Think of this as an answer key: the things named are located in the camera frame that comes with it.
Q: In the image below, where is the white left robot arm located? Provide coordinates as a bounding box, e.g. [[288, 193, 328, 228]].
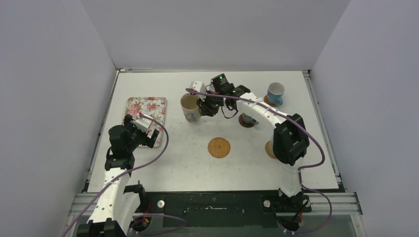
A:
[[76, 115, 159, 237]]

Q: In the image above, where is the floral rectangular tray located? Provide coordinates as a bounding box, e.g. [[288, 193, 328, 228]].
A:
[[123, 96, 168, 148]]

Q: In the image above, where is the aluminium table frame rail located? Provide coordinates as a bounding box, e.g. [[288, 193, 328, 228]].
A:
[[68, 192, 363, 216]]

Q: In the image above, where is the blue mug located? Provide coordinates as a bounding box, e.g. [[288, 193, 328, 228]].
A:
[[267, 82, 285, 106]]

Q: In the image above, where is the woven rattan coaster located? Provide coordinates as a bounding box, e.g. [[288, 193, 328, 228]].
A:
[[264, 142, 276, 159], [208, 137, 231, 158]]

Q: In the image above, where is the pink mug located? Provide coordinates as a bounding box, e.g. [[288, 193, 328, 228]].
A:
[[209, 83, 217, 94]]

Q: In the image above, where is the small white cup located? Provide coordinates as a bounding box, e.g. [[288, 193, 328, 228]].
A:
[[242, 114, 258, 125]]

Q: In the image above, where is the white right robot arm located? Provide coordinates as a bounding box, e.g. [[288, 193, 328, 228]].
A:
[[189, 74, 309, 211]]

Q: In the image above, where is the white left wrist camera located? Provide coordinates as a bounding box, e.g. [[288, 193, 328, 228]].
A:
[[131, 114, 153, 134]]

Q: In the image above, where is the dark walnut wooden coaster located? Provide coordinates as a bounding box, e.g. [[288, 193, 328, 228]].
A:
[[239, 113, 254, 128]]

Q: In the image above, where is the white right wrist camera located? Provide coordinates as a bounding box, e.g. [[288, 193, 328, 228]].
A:
[[189, 81, 206, 93]]

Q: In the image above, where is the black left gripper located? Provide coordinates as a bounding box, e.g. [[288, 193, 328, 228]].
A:
[[125, 115, 158, 153]]

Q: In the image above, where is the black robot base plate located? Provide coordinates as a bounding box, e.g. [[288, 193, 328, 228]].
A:
[[139, 190, 312, 228]]

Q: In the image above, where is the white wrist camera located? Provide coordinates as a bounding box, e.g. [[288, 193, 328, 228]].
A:
[[189, 81, 206, 93], [131, 114, 153, 134]]

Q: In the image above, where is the large cream mug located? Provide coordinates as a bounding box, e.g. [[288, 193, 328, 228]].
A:
[[180, 93, 201, 123]]

